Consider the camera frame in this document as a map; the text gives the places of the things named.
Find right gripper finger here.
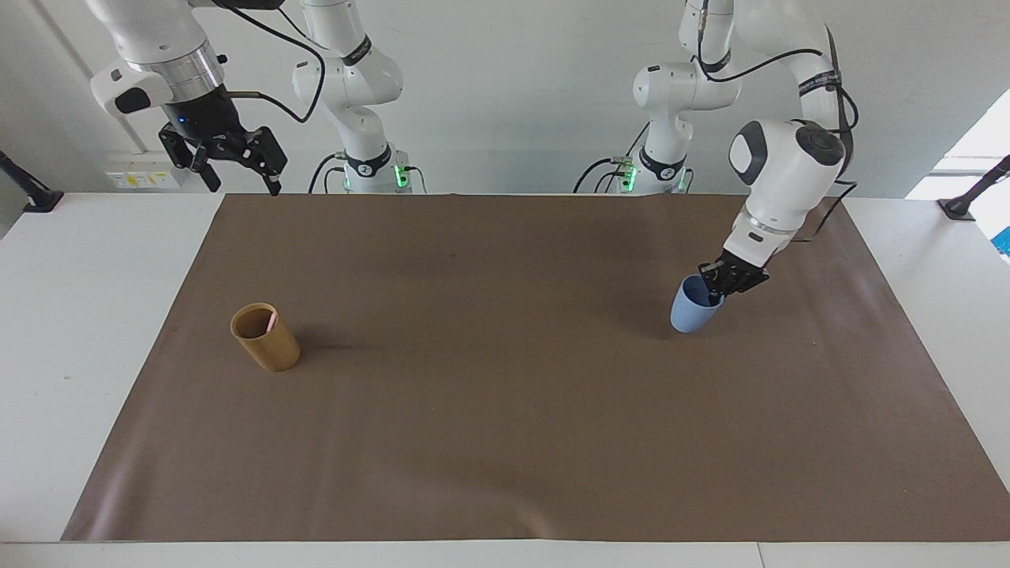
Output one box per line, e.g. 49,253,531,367
158,123,223,193
227,126,289,197

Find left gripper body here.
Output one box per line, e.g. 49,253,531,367
716,248,771,285

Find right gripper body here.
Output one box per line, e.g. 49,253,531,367
161,84,263,151

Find blue cup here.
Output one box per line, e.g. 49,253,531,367
670,275,725,334

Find bamboo cup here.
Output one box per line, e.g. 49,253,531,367
230,303,301,373

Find black stand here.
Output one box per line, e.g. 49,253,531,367
0,150,65,213
937,154,1010,221

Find white wall socket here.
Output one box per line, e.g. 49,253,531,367
105,162,191,191

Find black cable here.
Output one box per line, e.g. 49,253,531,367
696,0,861,159
573,121,651,195
307,153,349,195
792,180,859,242
211,0,327,125

